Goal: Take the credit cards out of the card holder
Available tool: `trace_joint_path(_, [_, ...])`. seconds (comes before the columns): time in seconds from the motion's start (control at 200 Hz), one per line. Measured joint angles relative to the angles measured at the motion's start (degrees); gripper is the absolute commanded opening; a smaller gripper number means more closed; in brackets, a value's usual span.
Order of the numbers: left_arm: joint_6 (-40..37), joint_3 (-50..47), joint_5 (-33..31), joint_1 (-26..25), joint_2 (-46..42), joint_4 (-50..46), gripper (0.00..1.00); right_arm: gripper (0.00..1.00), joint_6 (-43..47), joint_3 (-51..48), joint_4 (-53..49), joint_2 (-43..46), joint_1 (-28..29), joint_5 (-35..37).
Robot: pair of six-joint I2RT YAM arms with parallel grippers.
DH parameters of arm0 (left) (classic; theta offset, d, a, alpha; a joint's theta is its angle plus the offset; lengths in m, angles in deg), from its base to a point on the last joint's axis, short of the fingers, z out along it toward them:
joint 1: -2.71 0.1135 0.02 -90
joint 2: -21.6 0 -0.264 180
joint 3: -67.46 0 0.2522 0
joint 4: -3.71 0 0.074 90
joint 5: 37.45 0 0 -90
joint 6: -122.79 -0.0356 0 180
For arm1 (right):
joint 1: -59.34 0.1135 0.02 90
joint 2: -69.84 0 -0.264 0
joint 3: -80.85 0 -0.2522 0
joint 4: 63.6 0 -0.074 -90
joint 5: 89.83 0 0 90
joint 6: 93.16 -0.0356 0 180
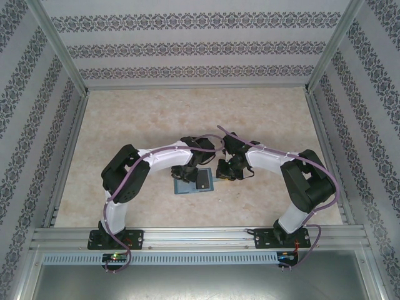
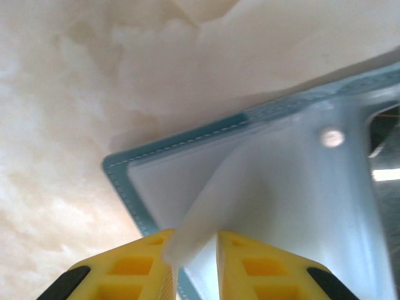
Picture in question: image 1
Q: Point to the blue leather card holder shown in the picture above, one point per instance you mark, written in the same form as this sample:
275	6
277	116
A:
184	189

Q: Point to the dark grey VIP credit card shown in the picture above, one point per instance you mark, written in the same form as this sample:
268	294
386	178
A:
203	179

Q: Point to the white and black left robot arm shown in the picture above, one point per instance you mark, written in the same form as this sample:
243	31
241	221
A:
165	159

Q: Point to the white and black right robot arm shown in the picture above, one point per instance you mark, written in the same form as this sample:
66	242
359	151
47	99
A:
265	159

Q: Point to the grey metal shelf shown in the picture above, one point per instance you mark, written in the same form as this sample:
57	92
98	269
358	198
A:
200	284

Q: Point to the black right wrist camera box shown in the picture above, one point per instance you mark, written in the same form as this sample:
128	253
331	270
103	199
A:
234	142

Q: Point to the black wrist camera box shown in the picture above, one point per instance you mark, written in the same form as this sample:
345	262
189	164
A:
206	146
234	142

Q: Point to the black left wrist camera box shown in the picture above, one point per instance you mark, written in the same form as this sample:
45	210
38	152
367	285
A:
206	146

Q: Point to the aluminium mounting rail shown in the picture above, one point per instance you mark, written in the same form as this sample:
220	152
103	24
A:
200	237

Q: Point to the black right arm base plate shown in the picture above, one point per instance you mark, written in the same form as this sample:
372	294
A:
262	239

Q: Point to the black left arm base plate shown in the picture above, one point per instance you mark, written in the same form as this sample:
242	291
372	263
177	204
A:
137	239

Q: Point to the aluminium table side rail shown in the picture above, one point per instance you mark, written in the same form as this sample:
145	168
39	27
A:
332	140
64	162

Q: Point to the aluminium frame post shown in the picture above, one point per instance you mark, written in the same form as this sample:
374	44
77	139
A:
59	47
332	47

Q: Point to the aluminium front frame bar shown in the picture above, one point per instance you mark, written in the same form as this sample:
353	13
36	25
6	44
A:
373	275
26	275

